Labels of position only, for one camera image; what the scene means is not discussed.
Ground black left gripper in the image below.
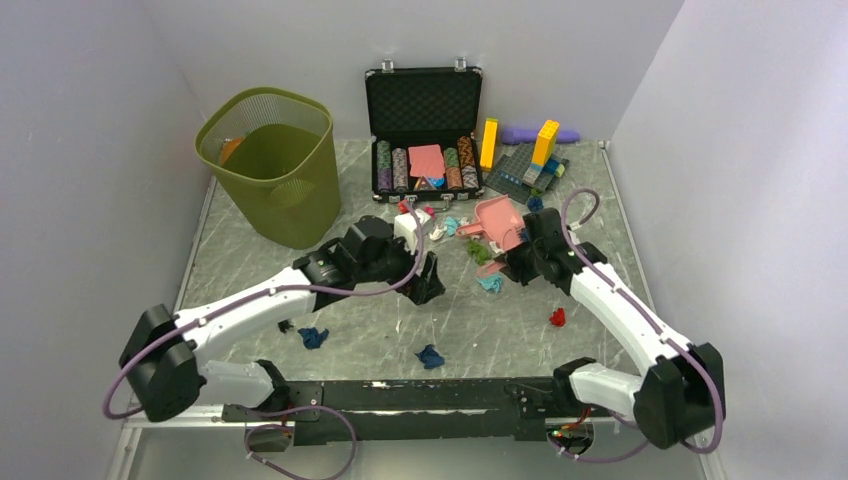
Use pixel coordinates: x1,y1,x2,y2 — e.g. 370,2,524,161
356,228,445,304

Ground pink hand brush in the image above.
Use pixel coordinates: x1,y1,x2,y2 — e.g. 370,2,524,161
477,260,507,278

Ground pink plastic dustpan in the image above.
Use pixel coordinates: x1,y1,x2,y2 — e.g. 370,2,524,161
455,195,525,251

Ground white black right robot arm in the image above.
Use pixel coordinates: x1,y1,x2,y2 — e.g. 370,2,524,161
505,208,726,449

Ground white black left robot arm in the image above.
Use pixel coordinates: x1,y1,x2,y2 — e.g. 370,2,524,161
119,209,445,423

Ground blue scrap near blocks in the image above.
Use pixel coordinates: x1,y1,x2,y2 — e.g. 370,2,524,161
526,196,544,212

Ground teal paper scrap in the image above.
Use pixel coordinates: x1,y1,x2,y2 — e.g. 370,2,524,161
477,274,503,294

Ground green paper scrap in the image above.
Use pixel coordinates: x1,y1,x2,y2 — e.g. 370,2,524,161
466,239,492,266

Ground red paper scrap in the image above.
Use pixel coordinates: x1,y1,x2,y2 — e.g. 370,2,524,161
549,308,567,328

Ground white paper scrap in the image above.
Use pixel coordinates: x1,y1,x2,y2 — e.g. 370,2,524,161
428,226,446,242

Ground grey building block baseplate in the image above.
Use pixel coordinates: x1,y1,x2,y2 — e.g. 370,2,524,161
484,143,570,203

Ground light blue paper scrap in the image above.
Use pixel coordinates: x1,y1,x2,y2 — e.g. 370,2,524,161
443,216,461,237

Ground dark blue scrap left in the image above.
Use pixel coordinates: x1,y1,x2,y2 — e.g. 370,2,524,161
298,327,329,350

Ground dark blue scrap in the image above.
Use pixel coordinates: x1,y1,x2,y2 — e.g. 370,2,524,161
298,327,329,350
415,344,445,370

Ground black paper scrap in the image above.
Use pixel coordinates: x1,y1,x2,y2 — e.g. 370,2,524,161
277,320,294,334

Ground pink card stack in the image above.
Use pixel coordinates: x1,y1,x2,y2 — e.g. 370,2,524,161
407,144,446,178

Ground yellow tall block right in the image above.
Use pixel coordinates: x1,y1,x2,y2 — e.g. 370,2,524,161
531,120,560,170

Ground yellow tall block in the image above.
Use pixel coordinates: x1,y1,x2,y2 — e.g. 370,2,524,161
531,120,560,170
480,118,498,172

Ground yellow tall block left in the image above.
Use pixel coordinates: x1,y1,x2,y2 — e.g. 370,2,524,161
480,118,498,172

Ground dark blue scrap centre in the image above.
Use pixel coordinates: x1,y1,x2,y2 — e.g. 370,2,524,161
415,344,445,370

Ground purple cylinder toy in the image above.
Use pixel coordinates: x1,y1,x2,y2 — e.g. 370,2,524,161
500,127,580,145

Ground olive green mesh wastebasket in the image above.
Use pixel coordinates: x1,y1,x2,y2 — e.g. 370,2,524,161
194,87,341,249

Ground black poker chip case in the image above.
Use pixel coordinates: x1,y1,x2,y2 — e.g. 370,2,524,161
364,57,485,204

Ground orange scrap in basket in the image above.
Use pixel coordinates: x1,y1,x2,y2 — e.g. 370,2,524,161
219,137,244,165

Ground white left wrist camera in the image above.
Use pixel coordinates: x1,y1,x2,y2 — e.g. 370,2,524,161
393,208,433,253

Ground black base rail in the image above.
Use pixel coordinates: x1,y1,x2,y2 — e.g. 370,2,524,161
221,376,617,446

